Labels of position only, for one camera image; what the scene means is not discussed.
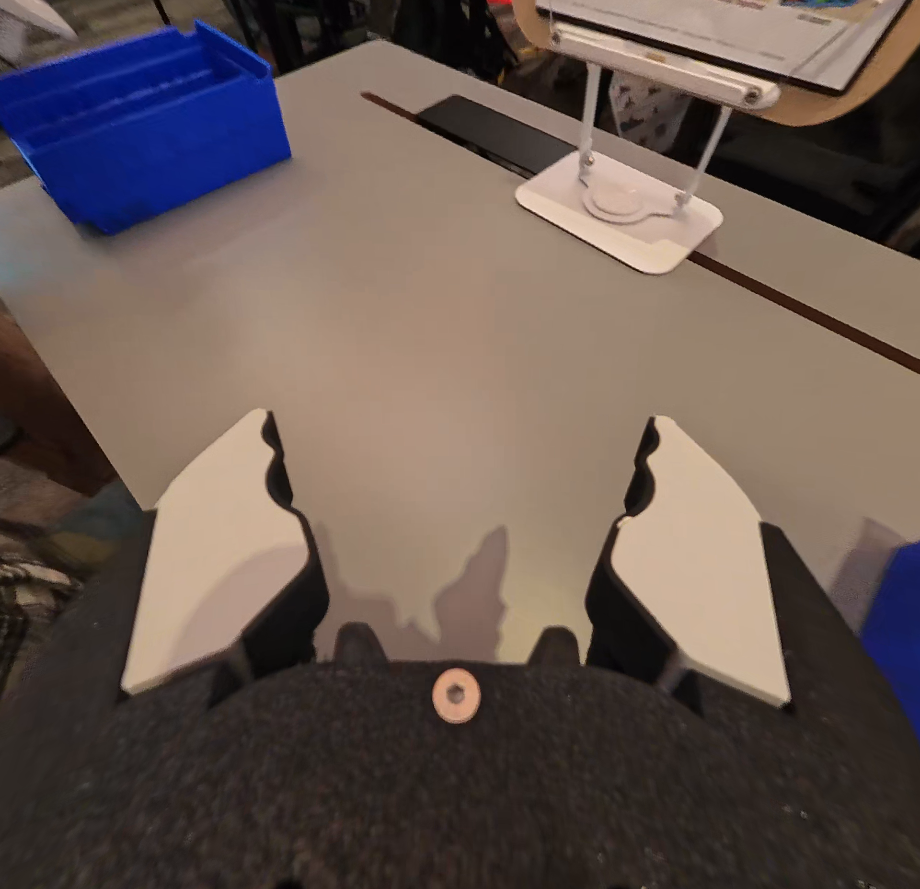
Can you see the black chair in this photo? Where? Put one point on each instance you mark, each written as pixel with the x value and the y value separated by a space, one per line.
pixel 302 12

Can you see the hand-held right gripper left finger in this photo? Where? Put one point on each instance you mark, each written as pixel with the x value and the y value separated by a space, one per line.
pixel 208 565

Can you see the white printed cardboard box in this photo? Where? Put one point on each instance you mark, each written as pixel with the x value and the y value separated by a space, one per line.
pixel 647 109

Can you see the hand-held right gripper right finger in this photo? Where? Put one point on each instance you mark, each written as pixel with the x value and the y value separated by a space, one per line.
pixel 697 580

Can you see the tan wooden board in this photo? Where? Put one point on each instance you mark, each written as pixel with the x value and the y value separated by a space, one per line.
pixel 812 109

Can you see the blue plastic object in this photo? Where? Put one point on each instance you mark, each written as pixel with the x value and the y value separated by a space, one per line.
pixel 895 616

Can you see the blue plastic bin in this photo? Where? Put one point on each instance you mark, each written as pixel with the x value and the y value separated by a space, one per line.
pixel 165 163

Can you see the white document stand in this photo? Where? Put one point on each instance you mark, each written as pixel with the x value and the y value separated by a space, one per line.
pixel 632 235

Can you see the plaid clothing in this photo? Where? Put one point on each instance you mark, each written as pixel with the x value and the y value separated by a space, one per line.
pixel 29 601

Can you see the printed instruction sheet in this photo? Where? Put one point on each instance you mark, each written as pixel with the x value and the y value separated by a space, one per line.
pixel 704 26

